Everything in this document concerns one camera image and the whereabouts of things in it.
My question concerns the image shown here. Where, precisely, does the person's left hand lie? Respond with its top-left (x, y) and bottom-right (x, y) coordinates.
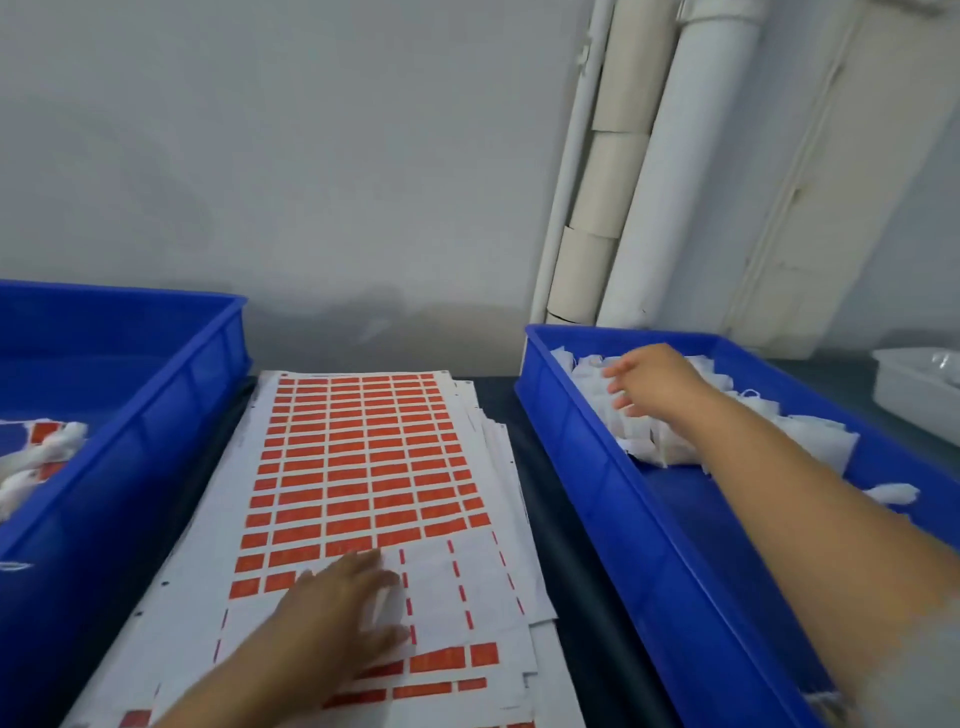
top-left (270, 549), bottom-right (412, 681)

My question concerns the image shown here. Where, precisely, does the person's right hand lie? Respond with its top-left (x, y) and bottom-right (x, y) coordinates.
top-left (603, 342), bottom-right (715, 435)

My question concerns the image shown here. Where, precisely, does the person's right forearm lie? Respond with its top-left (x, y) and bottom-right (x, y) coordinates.
top-left (672, 386), bottom-right (960, 710)

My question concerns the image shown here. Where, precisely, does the person's left forearm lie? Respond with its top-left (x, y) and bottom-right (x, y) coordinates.
top-left (150, 621), bottom-right (325, 728)

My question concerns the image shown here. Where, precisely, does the stack of orange label sheets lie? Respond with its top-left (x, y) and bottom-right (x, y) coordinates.
top-left (63, 369), bottom-right (586, 728)

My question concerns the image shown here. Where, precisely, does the blue plastic crate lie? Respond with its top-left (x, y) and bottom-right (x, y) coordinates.
top-left (513, 323), bottom-right (960, 728)
top-left (0, 279), bottom-right (253, 728)

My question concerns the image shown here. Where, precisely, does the beige cardboard tube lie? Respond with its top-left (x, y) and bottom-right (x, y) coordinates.
top-left (591, 0), bottom-right (681, 136)
top-left (544, 223), bottom-right (619, 327)
top-left (566, 130), bottom-right (651, 241)

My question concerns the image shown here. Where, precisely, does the pile of white pouches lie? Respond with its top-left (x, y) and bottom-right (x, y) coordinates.
top-left (549, 345), bottom-right (861, 479)

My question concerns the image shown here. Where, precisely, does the thick white pipe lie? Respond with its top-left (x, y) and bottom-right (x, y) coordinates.
top-left (595, 0), bottom-right (771, 331)

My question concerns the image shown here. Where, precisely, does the thin white pipe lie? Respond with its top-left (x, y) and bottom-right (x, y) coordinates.
top-left (528, 0), bottom-right (618, 325)

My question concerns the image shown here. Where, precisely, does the single white pouch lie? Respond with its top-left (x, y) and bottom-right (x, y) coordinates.
top-left (862, 482), bottom-right (921, 509)

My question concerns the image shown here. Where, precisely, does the white plastic container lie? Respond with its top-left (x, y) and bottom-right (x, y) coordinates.
top-left (870, 346), bottom-right (960, 453)

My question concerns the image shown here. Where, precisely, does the cream door panel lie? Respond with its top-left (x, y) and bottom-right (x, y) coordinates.
top-left (723, 0), bottom-right (960, 361)

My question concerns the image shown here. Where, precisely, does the white pouch with orange label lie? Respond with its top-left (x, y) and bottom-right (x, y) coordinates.
top-left (0, 468), bottom-right (45, 524)
top-left (0, 418), bottom-right (90, 481)

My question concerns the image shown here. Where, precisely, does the white sleeve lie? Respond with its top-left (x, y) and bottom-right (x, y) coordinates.
top-left (853, 618), bottom-right (960, 728)

